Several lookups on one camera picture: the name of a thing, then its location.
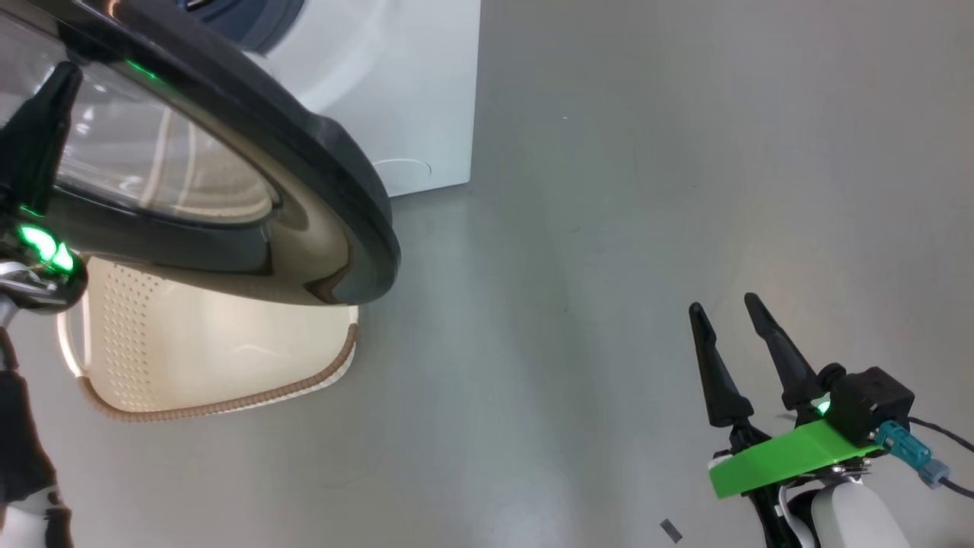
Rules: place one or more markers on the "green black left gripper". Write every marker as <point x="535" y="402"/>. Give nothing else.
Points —
<point x="30" y="236"/>

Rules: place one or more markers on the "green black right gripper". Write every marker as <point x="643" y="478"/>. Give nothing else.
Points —
<point x="791" y="460"/>

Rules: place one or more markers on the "black round glass washer door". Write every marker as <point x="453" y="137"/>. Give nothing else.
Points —
<point x="335" y="175"/>

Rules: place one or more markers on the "white front-load washing machine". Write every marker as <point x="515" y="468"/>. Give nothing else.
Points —
<point x="411" y="91"/>

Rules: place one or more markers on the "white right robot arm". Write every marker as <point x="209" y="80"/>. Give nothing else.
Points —
<point x="860" y="517"/>

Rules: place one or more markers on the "grey rubber door gasket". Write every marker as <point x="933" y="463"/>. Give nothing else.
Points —
<point x="251" y="27"/>

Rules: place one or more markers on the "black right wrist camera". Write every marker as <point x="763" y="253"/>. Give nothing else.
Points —
<point x="871" y="403"/>

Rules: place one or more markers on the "small grey floor scrap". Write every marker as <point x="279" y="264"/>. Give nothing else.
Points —
<point x="671" y="530"/>

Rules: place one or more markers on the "round white filter cover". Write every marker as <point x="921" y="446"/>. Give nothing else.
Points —
<point x="403" y="171"/>

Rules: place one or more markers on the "cream perforated laundry basket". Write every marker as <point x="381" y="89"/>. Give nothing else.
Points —
<point x="228" y="358"/>

